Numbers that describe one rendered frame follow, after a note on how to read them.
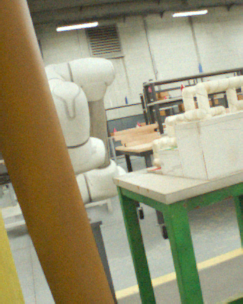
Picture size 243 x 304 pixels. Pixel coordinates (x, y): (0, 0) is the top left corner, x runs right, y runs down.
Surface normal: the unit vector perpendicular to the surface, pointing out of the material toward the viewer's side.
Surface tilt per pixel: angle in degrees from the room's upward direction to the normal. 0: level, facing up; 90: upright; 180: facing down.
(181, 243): 90
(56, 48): 90
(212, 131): 90
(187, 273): 90
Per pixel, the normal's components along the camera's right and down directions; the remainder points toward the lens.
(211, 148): 0.32, -0.02
